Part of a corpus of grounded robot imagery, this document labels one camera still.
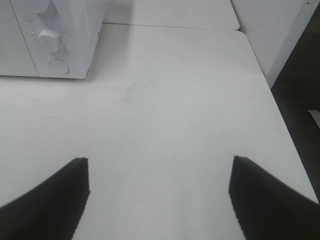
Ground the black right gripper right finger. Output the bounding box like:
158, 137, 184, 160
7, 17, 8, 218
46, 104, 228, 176
228, 156, 320, 240

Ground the white microwave knob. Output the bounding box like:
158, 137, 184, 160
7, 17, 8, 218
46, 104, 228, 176
32, 0, 52, 14
36, 29, 63, 54

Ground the round white door button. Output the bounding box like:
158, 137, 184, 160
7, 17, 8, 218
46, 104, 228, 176
49, 59, 69, 75

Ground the white microwave oven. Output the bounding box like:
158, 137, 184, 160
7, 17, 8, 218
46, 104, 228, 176
9, 0, 105, 79

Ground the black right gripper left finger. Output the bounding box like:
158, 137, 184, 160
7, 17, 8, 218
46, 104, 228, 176
0, 157, 90, 240

